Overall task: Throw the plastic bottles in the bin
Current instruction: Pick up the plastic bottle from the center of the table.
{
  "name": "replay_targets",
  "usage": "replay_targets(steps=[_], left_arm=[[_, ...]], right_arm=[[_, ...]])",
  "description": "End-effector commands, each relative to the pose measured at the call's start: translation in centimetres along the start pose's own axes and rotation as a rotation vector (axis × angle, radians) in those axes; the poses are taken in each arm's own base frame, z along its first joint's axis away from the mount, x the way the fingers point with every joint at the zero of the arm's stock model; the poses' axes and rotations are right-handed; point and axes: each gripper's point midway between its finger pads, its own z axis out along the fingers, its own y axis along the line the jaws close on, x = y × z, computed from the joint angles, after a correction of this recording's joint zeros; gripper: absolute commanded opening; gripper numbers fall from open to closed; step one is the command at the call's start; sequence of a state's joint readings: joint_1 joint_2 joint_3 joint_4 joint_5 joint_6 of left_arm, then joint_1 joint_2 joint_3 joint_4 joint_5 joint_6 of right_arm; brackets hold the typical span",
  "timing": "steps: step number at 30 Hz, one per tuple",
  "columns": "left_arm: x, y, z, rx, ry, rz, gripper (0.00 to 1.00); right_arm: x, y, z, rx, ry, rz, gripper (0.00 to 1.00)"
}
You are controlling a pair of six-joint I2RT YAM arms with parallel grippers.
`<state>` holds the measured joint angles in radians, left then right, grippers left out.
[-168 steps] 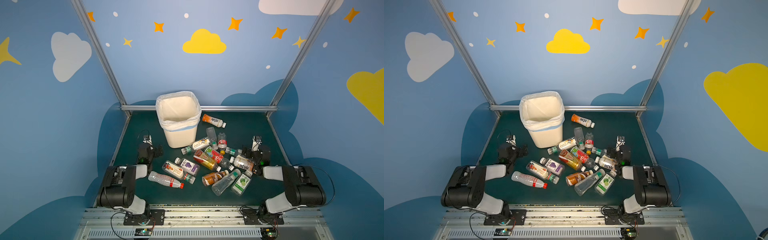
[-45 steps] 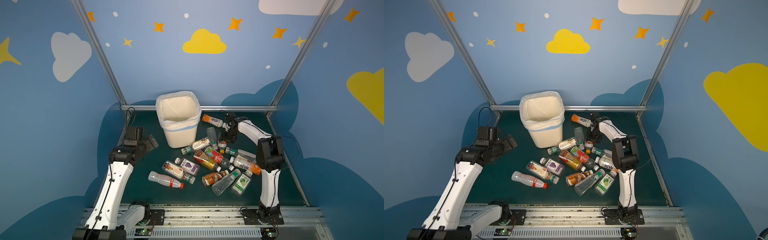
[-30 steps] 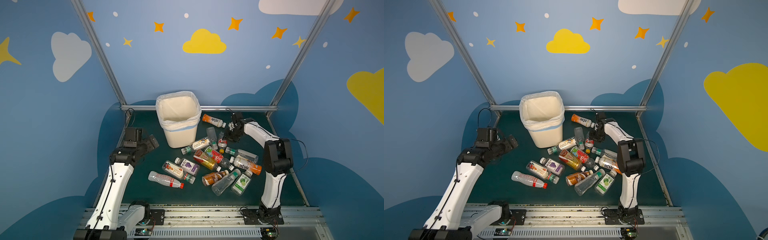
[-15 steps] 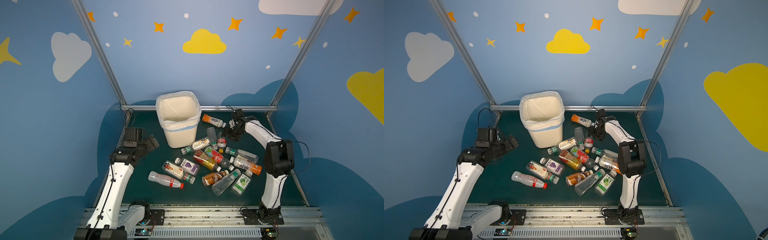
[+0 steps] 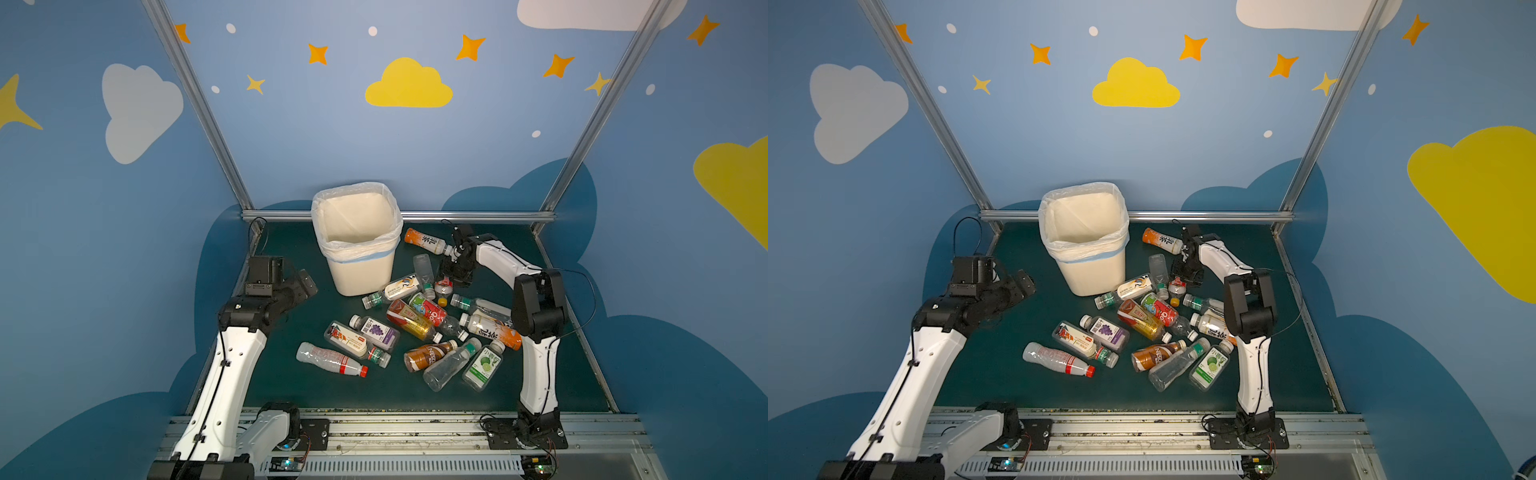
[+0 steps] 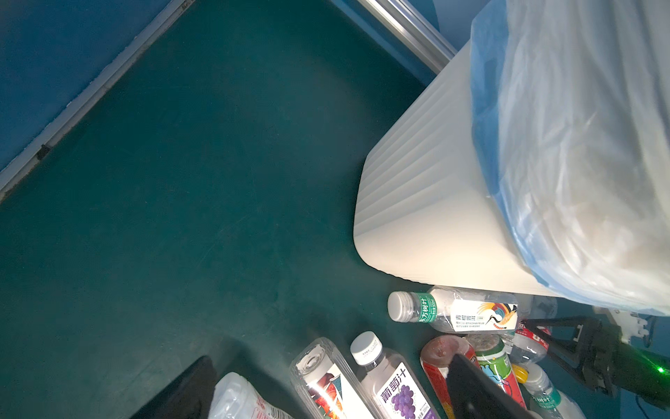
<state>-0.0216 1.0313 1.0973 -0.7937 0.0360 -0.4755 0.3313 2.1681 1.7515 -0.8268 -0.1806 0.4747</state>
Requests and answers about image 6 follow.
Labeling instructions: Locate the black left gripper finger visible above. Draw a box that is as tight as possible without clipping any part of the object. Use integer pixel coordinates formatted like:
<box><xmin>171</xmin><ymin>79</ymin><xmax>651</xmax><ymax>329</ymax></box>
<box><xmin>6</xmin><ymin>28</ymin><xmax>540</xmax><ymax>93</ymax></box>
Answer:
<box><xmin>131</xmin><ymin>355</ymin><xmax>217</xmax><ymax>419</ymax></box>

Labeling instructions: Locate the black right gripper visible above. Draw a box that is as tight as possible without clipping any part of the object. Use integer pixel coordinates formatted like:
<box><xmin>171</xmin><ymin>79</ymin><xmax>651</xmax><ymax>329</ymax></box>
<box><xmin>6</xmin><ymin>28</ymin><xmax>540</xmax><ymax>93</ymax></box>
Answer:
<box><xmin>446</xmin><ymin>315</ymin><xmax>634</xmax><ymax>419</ymax></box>

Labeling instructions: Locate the red cap water bottle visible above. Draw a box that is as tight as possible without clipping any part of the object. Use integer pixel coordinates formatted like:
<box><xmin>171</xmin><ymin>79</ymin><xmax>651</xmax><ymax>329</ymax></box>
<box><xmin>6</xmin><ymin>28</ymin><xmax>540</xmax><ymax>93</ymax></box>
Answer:
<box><xmin>209</xmin><ymin>372</ymin><xmax>292</xmax><ymax>419</ymax></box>

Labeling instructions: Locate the small clear squashed bottle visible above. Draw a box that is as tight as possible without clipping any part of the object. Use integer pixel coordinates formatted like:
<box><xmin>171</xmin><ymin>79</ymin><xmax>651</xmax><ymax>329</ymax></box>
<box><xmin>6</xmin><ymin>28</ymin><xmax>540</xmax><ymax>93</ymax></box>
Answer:
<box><xmin>509</xmin><ymin>323</ymin><xmax>549</xmax><ymax>365</ymax></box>

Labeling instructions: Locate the grape juice purple label bottle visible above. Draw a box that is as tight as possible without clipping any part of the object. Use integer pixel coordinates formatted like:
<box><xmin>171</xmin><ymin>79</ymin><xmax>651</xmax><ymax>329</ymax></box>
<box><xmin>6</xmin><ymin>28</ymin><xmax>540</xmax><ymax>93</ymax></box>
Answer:
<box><xmin>350</xmin><ymin>331</ymin><xmax>439</xmax><ymax>419</ymax></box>

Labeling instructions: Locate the yellow tea red label bottle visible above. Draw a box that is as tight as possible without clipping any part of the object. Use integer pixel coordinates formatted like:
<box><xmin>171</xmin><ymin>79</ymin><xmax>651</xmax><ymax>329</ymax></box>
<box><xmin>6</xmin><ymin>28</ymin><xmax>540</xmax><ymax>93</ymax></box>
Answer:
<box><xmin>420</xmin><ymin>335</ymin><xmax>479</xmax><ymax>419</ymax></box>

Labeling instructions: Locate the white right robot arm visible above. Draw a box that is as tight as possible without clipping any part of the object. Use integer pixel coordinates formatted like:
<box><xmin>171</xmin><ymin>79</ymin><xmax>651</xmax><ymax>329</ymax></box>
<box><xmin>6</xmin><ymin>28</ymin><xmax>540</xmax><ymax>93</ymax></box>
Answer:
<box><xmin>447</xmin><ymin>316</ymin><xmax>669</xmax><ymax>418</ymax></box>

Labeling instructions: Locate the white ribbed plastic bin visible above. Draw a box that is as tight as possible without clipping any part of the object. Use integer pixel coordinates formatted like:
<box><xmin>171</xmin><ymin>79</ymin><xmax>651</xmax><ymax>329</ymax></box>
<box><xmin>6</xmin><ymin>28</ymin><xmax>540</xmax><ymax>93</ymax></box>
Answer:
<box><xmin>353</xmin><ymin>47</ymin><xmax>550</xmax><ymax>296</ymax></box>

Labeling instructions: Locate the clear blue-edged bin liner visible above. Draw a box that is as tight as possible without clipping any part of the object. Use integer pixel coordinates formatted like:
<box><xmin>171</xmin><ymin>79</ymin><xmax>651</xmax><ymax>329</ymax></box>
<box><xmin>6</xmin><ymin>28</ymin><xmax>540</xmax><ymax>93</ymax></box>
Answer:
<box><xmin>470</xmin><ymin>1</ymin><xmax>669</xmax><ymax>316</ymax></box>

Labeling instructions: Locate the red green label soda bottle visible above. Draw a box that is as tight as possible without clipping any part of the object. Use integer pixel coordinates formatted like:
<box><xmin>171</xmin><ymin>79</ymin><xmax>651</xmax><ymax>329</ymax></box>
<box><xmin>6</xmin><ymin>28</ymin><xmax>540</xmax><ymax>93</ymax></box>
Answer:
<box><xmin>466</xmin><ymin>335</ymin><xmax>527</xmax><ymax>409</ymax></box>

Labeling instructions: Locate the clear green cap water bottle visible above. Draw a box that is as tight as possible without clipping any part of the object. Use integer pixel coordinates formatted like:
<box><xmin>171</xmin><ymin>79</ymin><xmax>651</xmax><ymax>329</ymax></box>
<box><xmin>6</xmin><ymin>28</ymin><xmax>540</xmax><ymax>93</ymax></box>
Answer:
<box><xmin>512</xmin><ymin>363</ymin><xmax>586</xmax><ymax>419</ymax></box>

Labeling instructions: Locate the crane label clear bottle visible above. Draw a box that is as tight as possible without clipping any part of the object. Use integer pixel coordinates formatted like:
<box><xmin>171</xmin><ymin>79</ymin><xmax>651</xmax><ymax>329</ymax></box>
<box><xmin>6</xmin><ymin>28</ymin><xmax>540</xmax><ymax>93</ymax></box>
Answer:
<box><xmin>387</xmin><ymin>286</ymin><xmax>558</xmax><ymax>335</ymax></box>

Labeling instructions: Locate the aluminium frame back rail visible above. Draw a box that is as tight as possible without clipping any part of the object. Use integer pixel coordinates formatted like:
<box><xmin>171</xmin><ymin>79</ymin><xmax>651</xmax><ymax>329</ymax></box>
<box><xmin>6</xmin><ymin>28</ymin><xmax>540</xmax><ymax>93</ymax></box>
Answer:
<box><xmin>358</xmin><ymin>0</ymin><xmax>457</xmax><ymax>74</ymax></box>

